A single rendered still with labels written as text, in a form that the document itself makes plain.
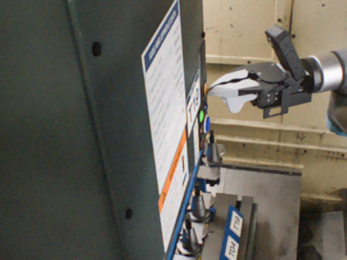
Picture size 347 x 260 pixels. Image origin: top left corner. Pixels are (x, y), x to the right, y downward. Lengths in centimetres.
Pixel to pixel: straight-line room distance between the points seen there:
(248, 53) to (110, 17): 122
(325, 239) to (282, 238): 21
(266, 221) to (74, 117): 150
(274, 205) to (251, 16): 75
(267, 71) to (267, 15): 67
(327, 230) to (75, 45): 172
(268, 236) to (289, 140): 38
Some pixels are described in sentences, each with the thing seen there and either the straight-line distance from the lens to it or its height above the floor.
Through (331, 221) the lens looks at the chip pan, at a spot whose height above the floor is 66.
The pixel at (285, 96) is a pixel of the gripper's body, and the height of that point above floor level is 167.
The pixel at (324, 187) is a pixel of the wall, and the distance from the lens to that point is 195.
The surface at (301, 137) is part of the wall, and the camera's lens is 177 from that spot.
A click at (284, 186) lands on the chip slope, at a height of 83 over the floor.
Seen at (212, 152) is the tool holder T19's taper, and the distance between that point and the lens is 135.
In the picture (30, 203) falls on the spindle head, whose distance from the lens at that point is 47.
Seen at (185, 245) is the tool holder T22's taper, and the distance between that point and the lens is 114.
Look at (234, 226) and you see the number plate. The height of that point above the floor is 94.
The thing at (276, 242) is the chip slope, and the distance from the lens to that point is 180.
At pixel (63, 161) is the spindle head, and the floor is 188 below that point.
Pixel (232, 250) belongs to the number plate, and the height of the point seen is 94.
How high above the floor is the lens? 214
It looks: 38 degrees down
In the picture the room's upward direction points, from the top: 5 degrees counter-clockwise
